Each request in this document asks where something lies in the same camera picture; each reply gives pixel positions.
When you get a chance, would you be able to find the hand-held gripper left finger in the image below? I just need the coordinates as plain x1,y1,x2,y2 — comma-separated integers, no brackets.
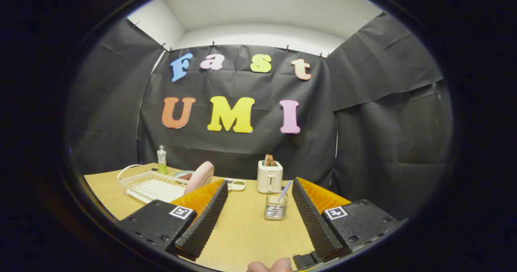
118,178,229,262

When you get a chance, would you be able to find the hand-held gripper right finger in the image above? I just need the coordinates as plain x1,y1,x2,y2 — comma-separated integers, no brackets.
292,177,408,270

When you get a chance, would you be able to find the clear wire basket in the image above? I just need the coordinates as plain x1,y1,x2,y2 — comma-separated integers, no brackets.
264,190,289,221

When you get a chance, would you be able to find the blue checked handle spoon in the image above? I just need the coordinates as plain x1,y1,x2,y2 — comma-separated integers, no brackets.
276,180,292,209

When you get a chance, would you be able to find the pink plate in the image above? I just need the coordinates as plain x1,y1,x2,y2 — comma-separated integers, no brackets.
183,161,215,196

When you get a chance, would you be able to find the white wire dish rack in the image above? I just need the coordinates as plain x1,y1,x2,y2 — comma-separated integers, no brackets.
117,164,190,204

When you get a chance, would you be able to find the white divided tray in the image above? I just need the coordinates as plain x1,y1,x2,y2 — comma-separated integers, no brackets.
223,178,247,192

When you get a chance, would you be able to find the white toaster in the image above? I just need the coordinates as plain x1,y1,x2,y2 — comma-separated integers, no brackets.
257,160,284,194

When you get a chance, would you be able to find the green liquid bottle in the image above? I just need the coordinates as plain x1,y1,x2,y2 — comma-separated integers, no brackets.
157,145,168,175

